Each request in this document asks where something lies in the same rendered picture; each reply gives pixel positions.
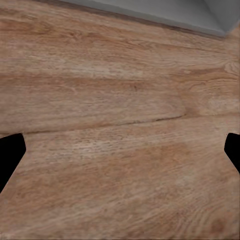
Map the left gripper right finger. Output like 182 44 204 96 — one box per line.
224 133 240 173

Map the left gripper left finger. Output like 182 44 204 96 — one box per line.
0 133 26 193

